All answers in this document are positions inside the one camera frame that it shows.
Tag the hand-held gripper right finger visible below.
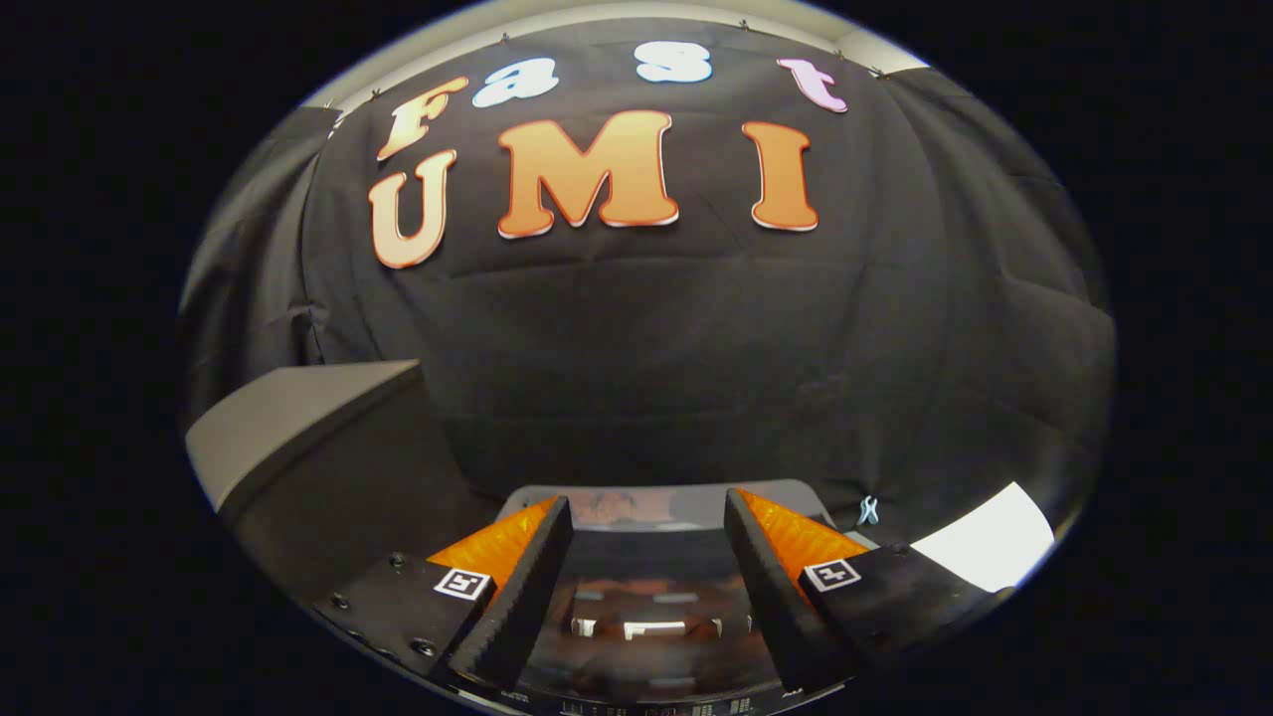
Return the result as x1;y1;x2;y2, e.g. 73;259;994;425
724;487;1013;695

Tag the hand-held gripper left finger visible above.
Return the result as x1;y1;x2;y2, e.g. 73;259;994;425
311;495;575;690

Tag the dark transparent washing machine lid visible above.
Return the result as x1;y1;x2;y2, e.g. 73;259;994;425
497;480;856;702

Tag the white sheet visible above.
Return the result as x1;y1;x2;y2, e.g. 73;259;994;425
910;481;1056;594

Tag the grey side table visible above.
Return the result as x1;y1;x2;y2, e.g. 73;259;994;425
184;360;498;618

